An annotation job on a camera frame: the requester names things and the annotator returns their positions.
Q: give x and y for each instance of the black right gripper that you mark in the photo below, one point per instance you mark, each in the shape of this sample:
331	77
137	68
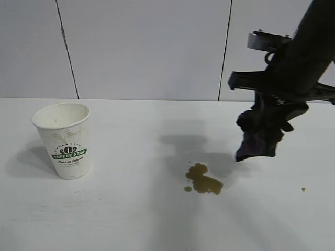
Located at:
295	75

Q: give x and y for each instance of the purple and black cloth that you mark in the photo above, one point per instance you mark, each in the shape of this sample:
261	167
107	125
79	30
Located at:
251	146

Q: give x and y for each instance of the white paper coffee cup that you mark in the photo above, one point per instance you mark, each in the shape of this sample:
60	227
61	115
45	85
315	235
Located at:
65	146

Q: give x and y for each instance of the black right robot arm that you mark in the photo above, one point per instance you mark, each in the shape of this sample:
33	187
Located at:
314	21

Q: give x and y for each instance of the brown coffee spill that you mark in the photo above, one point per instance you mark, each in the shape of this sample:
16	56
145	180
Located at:
206	184

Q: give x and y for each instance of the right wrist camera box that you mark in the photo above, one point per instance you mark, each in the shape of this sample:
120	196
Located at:
255	41

